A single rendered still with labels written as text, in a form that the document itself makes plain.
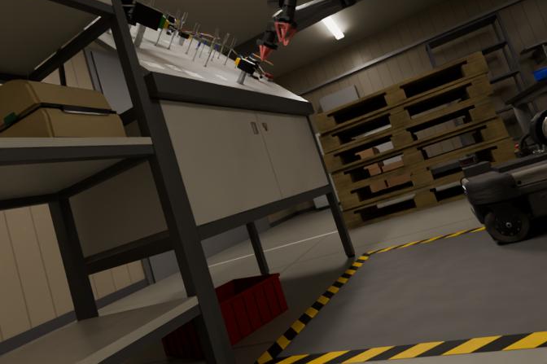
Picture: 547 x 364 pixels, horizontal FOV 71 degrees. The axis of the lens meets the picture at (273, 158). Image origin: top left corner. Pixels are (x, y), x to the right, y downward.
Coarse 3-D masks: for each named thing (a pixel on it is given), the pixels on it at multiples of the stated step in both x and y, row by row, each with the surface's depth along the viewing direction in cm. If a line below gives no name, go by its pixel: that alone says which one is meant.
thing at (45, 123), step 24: (0, 96) 88; (24, 96) 84; (48, 96) 85; (72, 96) 92; (96, 96) 98; (0, 120) 88; (24, 120) 84; (48, 120) 82; (72, 120) 86; (96, 120) 92; (120, 120) 99
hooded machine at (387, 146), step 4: (380, 128) 673; (384, 128) 667; (368, 132) 681; (372, 132) 676; (364, 136) 681; (384, 144) 667; (388, 144) 664; (380, 148) 670; (384, 148) 667; (388, 148) 664; (396, 156) 659; (400, 156) 657; (384, 160) 667; (388, 160) 665; (392, 160) 662; (396, 160) 660; (384, 164) 667
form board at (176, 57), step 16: (80, 32) 124; (112, 48) 117; (144, 48) 139; (160, 48) 155; (176, 48) 174; (192, 48) 201; (208, 48) 236; (144, 64) 114; (160, 64) 125; (176, 64) 137; (192, 64) 153; (208, 64) 173; (208, 80) 138; (224, 80) 153; (256, 80) 199; (288, 96) 196
